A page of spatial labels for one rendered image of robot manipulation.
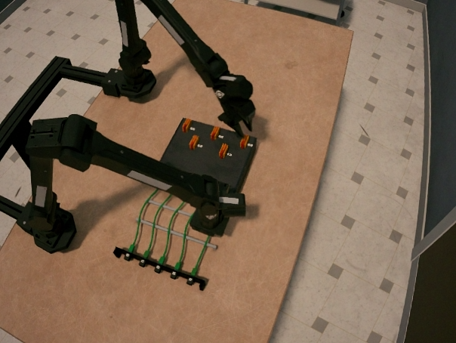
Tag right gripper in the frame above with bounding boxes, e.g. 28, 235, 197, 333
189, 209, 230, 237

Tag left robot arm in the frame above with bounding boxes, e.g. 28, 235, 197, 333
115, 0, 256, 122

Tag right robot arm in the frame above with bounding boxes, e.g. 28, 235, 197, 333
25, 114, 246, 249

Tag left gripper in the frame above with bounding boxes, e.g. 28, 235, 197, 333
218, 100, 253, 138

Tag green cable plug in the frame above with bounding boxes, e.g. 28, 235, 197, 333
188, 268, 197, 282
141, 250, 150, 264
172, 262, 181, 277
126, 244, 135, 258
156, 256, 165, 271

